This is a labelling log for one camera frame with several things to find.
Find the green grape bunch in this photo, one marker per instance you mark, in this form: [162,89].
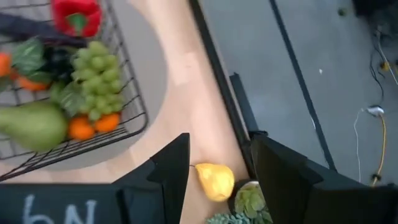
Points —
[98,74]

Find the round grey mat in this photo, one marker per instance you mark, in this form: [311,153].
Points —
[146,62]

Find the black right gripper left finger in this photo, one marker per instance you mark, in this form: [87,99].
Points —
[155,193]

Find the yellow pear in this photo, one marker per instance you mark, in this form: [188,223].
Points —
[216,182]

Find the potted succulent plant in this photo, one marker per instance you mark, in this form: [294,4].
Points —
[248,202]

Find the mandarin bunch with leaves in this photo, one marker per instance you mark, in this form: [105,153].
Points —
[81,128]
[31,84]

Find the dark purple eggplant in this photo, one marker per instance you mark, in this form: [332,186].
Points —
[28,29]

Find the green pear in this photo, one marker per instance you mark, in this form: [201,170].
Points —
[34,126]

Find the dark grape bunch with leaves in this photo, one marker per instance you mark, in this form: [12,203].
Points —
[29,57]

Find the red bell pepper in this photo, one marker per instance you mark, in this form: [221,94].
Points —
[77,15]

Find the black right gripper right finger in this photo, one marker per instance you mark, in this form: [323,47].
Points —
[295,193]

